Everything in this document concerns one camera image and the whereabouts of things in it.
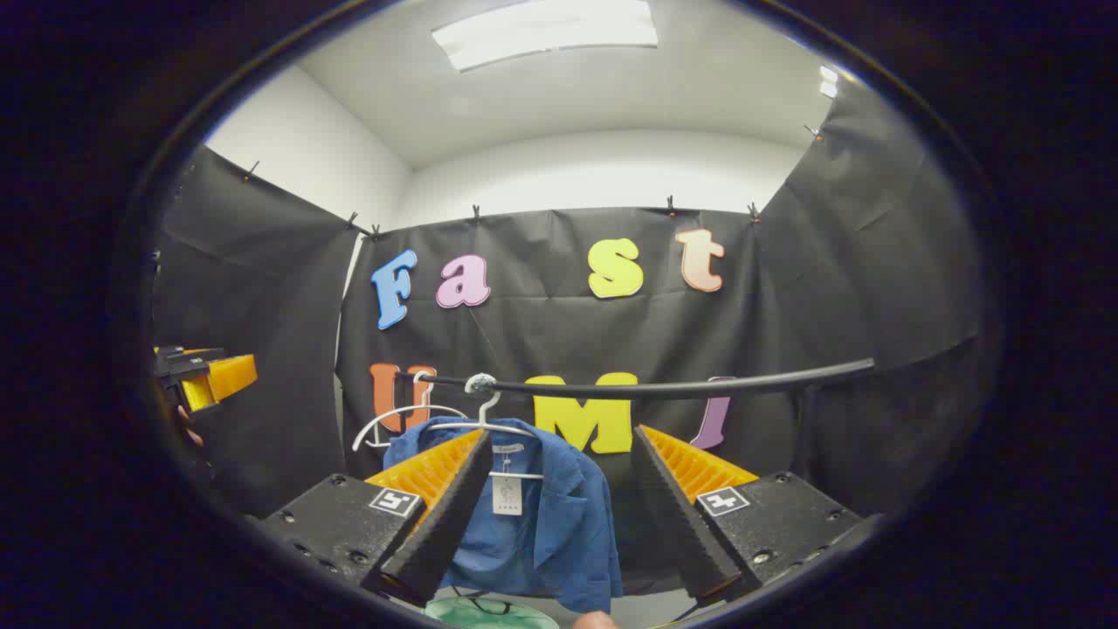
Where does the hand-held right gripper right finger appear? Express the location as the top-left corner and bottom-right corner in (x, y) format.
(629, 424), (866, 604)

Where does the black clothes rack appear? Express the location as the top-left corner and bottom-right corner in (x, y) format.
(393, 356), (876, 494)

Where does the black backdrop cloth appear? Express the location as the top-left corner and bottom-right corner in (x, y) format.
(151, 83), (988, 525)

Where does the blue corduroy shirt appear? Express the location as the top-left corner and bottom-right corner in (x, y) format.
(383, 416), (624, 614)

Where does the large ceiling light panel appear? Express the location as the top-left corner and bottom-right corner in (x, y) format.
(431, 0), (659, 73)

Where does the mint green laundry hamper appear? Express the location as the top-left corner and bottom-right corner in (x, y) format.
(424, 591), (562, 629)

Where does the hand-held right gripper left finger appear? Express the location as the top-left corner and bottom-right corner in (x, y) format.
(258, 428), (494, 608)

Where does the white clothes hanger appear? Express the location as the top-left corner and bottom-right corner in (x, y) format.
(351, 370), (470, 453)
(426, 373), (544, 481)

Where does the row of backdrop clips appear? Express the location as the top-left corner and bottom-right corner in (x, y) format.
(243, 122), (825, 239)

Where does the white empty clothes hanger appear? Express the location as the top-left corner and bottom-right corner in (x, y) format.
(351, 370), (470, 453)

